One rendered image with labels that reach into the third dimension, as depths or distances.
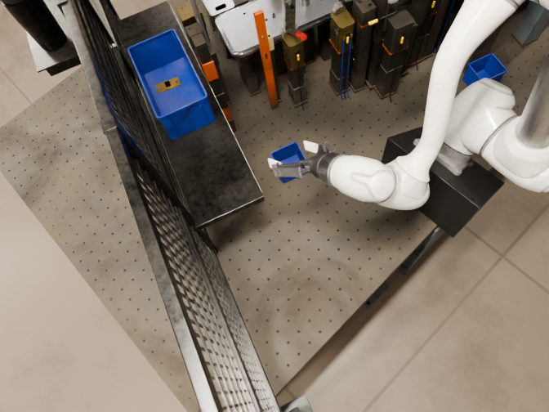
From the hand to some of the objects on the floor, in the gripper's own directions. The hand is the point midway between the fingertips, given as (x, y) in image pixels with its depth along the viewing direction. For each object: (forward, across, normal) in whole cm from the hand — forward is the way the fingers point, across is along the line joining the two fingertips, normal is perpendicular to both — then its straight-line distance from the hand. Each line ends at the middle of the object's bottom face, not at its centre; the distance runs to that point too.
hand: (289, 154), depth 135 cm
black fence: (+90, -5, -65) cm, 111 cm away
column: (+35, +69, -84) cm, 114 cm away
